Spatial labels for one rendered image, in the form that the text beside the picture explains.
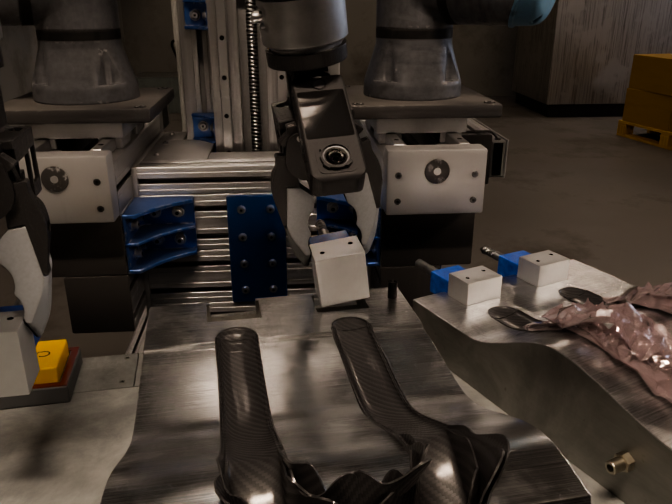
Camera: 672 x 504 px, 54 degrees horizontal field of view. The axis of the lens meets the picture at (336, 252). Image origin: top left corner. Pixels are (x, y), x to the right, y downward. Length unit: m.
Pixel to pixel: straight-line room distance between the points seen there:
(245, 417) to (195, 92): 0.76
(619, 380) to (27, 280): 0.47
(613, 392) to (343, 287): 0.26
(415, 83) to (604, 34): 6.33
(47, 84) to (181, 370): 0.59
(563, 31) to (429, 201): 6.25
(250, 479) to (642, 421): 0.31
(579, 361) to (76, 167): 0.64
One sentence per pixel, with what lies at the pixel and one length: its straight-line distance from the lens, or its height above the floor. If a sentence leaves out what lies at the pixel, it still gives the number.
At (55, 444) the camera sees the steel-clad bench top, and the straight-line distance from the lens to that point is 0.68.
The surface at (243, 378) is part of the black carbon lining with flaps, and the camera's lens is 0.57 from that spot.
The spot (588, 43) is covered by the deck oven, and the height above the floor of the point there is 0.73.
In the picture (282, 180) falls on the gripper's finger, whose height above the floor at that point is 1.03.
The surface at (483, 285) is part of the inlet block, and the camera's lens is 0.77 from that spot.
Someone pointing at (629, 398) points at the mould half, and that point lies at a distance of 0.59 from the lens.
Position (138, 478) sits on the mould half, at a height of 0.93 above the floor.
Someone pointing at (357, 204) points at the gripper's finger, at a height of 1.00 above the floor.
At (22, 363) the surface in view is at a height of 0.93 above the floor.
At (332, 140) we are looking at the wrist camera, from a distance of 0.54.
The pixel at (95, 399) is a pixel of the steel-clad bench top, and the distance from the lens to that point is 0.73.
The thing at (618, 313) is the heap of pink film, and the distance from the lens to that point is 0.62.
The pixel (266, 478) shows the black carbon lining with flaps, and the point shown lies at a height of 0.91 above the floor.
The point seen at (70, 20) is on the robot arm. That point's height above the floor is 1.15.
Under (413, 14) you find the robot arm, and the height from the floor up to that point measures 1.16.
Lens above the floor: 1.18
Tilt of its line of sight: 22 degrees down
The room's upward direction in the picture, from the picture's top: straight up
